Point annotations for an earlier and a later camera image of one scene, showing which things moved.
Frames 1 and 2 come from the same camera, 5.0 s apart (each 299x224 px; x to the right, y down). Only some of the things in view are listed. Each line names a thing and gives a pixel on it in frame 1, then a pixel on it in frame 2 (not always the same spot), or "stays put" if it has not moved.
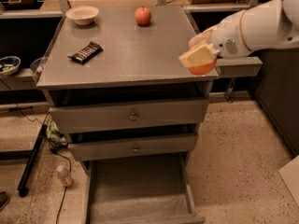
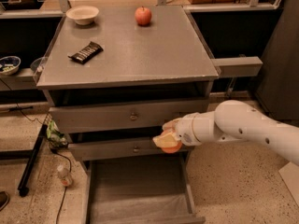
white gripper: x=228 y=37 to x=185 y=130
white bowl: x=82 y=15 stays put
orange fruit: x=203 y=69 to x=172 y=148
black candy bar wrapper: x=86 y=53 stays put
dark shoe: x=5 y=200 stays put
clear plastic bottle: x=64 y=176 stays put
